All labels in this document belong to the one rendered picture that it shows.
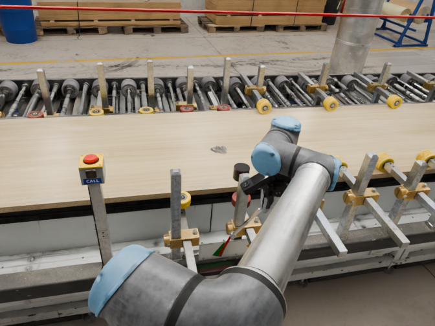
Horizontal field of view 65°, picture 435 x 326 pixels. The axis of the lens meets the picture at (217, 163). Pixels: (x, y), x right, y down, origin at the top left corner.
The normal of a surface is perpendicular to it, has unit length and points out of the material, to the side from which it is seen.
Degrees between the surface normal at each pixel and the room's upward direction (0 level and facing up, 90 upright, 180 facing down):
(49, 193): 0
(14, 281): 0
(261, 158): 90
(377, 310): 0
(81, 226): 90
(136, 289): 27
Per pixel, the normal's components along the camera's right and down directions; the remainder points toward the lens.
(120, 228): 0.22, 0.58
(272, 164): -0.54, 0.46
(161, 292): -0.08, -0.61
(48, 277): 0.07, -0.81
